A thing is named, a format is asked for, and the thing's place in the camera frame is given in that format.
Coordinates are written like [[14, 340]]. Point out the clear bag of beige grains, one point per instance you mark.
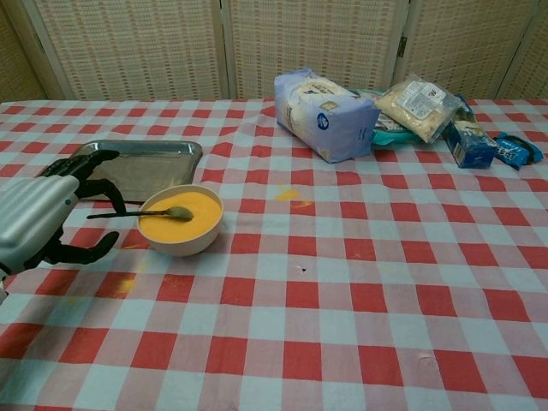
[[415, 111]]

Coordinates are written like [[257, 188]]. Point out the grey printed snack packet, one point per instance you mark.
[[387, 124]]

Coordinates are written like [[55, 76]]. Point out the woven folding screen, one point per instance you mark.
[[128, 43]]

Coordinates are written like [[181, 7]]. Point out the beige bowl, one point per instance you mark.
[[184, 249]]

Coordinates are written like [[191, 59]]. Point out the small blue snack packet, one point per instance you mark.
[[514, 152]]

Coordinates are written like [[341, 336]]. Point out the rectangular metal tray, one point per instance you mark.
[[162, 167]]

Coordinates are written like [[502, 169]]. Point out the red white checkered tablecloth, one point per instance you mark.
[[299, 321]]

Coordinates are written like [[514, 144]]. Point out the blue cookie box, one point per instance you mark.
[[468, 150]]

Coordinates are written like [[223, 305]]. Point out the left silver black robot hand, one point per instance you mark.
[[34, 214]]

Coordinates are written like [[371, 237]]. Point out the teal snack packet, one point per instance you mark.
[[389, 138]]

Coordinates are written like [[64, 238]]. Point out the metal spoon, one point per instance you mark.
[[180, 212]]

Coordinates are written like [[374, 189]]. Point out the light purple flour bag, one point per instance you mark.
[[334, 128]]

